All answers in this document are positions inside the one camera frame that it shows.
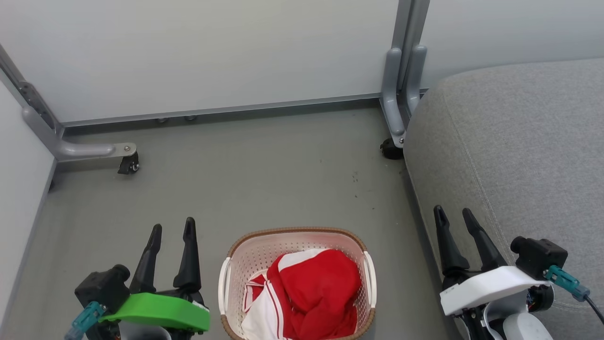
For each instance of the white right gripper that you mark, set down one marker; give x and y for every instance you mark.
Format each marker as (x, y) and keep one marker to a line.
(486, 288)

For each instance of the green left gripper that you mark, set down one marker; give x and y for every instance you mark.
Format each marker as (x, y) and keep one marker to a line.
(155, 310)

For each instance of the red and white jersey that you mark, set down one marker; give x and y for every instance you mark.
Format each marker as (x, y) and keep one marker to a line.
(316, 293)

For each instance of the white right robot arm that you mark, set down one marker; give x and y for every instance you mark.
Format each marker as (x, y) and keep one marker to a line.
(524, 328)

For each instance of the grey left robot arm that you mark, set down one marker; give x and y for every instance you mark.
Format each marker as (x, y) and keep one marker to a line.
(144, 332)

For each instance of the grey fabric sofa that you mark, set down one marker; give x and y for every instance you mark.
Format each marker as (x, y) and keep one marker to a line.
(519, 151)

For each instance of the white perforated laundry basket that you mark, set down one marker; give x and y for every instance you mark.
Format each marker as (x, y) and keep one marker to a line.
(245, 264)

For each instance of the black round wrist knob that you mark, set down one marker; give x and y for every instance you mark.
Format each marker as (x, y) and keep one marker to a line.
(542, 297)

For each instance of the black caster wheel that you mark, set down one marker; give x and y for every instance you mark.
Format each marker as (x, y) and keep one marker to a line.
(390, 150)
(128, 165)

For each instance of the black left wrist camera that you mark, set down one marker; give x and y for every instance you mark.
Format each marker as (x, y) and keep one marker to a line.
(101, 288)

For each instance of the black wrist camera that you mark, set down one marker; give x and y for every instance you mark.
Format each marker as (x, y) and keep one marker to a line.
(540, 257)
(101, 288)

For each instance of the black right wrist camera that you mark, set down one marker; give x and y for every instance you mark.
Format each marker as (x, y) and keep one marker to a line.
(540, 257)

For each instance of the teal left camera connector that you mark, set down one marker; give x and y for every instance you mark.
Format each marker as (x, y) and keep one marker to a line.
(85, 318)

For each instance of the teal camera connector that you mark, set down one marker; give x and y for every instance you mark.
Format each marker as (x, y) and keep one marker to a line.
(85, 318)
(566, 281)

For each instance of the teal right camera connector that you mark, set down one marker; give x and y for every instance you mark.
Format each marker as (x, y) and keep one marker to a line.
(566, 281)

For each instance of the grey partition bottom rail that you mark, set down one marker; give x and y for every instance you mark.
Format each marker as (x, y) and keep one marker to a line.
(236, 110)

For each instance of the grey partition post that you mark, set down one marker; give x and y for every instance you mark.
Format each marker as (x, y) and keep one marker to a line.
(401, 71)

